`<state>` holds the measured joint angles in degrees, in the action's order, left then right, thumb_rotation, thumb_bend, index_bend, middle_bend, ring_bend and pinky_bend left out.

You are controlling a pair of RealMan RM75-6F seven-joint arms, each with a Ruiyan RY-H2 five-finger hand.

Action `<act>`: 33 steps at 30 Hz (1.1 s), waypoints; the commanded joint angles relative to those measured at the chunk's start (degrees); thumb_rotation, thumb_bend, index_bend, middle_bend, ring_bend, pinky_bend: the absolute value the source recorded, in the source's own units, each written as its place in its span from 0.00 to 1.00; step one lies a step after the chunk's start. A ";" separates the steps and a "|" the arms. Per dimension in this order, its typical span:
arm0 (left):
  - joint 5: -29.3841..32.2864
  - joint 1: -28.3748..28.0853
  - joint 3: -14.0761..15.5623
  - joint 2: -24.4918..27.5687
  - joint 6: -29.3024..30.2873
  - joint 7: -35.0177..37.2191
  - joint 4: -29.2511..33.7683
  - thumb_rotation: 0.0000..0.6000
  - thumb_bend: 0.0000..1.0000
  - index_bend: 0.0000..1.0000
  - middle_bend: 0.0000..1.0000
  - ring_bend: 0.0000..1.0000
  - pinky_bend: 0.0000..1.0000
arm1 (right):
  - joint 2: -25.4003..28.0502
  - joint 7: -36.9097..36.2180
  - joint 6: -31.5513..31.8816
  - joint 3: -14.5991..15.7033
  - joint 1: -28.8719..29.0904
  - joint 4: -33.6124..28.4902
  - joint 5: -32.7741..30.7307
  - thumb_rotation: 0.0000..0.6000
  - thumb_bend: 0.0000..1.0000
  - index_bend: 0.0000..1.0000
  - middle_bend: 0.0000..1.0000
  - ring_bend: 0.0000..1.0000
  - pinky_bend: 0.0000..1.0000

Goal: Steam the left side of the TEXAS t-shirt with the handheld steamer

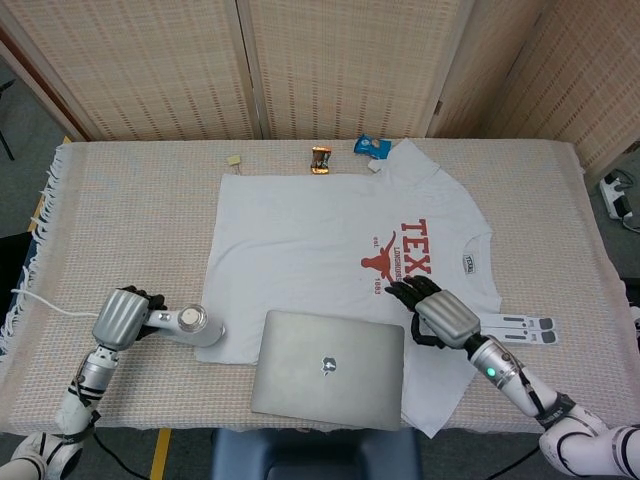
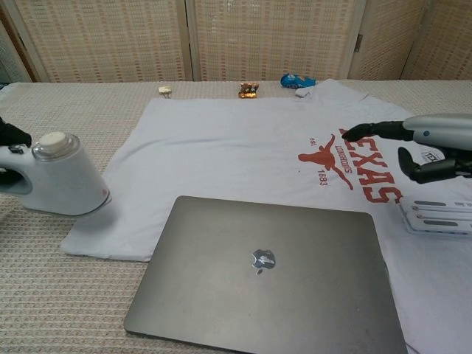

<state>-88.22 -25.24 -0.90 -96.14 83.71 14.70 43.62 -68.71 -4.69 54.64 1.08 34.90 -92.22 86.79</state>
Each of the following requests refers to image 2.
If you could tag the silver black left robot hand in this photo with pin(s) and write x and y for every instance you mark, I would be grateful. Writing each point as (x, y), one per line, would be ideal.
(13, 134)

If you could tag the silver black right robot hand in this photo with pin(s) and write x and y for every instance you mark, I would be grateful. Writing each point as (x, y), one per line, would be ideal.
(439, 129)

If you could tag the white garment steamer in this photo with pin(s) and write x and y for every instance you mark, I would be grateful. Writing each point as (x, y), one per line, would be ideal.
(62, 177)

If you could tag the white Texas Longhorns t-shirt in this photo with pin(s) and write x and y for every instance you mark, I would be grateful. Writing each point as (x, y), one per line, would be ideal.
(221, 147)

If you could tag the white folding laptop stand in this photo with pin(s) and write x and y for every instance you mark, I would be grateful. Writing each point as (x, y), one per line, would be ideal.
(439, 219)

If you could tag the beige woven tablecloth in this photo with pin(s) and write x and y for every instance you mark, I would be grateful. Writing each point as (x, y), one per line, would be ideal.
(55, 258)

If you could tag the woven beige folding screen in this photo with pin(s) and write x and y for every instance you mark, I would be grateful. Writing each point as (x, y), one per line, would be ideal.
(110, 37)

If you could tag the blue snack packet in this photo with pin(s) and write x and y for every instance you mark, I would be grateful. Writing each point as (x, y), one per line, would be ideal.
(293, 80)

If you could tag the beige binder clip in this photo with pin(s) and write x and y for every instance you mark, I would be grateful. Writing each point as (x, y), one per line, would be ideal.
(165, 90)

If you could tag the orange brown snack packet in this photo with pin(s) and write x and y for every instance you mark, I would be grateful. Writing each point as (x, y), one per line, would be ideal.
(249, 90)

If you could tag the grey closed laptop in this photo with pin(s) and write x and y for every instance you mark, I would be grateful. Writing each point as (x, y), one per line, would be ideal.
(221, 276)

